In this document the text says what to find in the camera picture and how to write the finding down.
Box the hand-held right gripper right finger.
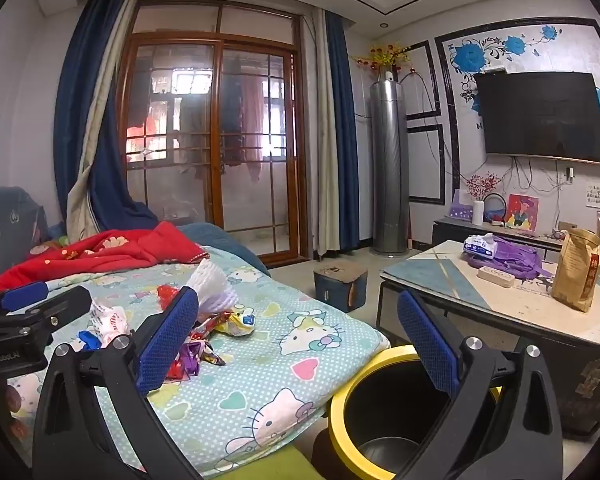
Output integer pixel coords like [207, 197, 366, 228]
[396, 291, 565, 480]

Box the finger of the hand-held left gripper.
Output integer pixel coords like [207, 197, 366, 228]
[7, 286, 93, 346]
[0, 281, 49, 318]

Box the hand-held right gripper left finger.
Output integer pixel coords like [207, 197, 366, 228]
[32, 286, 203, 480]

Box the pile of snack wrappers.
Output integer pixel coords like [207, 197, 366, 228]
[77, 298, 257, 381]

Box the white foam fruit net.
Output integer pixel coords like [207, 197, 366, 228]
[187, 260, 238, 317]

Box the yellow-rimmed black bin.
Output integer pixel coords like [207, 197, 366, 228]
[327, 345, 506, 480]

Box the dark patterned cushion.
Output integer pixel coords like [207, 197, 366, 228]
[0, 186, 48, 291]

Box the marble-top coffee table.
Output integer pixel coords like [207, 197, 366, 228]
[376, 239, 600, 441]

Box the white power strip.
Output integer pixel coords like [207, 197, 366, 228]
[477, 266, 516, 288]

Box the blue stool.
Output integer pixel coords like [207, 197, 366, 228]
[313, 261, 370, 313]

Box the white blue tissue packet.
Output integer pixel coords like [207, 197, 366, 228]
[462, 233, 498, 257]

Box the dark television cabinet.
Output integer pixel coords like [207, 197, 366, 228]
[431, 215, 600, 268]

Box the blue sofa cushion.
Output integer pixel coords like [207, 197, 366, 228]
[177, 223, 271, 277]

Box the cartoon cat printed blanket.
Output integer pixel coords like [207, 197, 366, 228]
[5, 245, 391, 478]

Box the purple bag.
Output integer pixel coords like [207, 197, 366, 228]
[462, 236, 553, 281]

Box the purple card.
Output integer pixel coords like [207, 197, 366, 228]
[450, 190, 476, 222]

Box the white vase with red berries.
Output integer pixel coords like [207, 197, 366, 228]
[465, 172, 501, 226]

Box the beige curtain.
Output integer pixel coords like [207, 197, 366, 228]
[307, 7, 341, 257]
[66, 0, 141, 242]

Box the wooden glass sliding door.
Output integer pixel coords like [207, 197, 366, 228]
[115, 0, 311, 263]

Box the brown paper bag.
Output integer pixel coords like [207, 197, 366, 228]
[551, 228, 600, 313]

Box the colourful painting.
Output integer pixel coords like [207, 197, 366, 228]
[506, 194, 540, 232]

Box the green mat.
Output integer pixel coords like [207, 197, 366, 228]
[200, 442, 331, 480]

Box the grey tower air conditioner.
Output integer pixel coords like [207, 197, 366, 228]
[369, 72, 412, 256]

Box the blue curtain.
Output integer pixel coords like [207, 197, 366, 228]
[54, 0, 162, 233]
[325, 11, 361, 253]

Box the artificial flower bunch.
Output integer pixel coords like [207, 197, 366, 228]
[355, 40, 416, 68]

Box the round ring ornament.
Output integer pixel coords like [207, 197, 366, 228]
[485, 192, 508, 226]

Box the black wall television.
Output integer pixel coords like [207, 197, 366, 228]
[474, 71, 600, 165]

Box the blue flower wall decal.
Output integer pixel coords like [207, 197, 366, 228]
[447, 25, 600, 176]

